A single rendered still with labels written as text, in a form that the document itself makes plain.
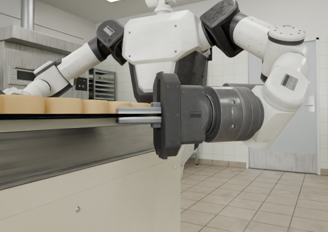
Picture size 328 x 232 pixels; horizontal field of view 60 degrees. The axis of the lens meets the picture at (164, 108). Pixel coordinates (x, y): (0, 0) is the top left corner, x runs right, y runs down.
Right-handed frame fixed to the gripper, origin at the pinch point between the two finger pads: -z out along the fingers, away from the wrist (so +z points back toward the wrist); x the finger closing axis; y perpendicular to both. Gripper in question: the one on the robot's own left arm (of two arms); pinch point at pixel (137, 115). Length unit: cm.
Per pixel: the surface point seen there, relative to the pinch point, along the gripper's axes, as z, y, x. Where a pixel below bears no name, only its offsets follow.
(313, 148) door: 353, -292, -57
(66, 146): -9.7, 3.0, -3.7
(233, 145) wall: 270, -384, -59
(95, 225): -6.1, 0.9, -14.4
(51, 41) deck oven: -22, -388, 100
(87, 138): -7.0, 0.3, -3.0
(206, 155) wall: 237, -421, -79
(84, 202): -7.5, 2.4, -10.9
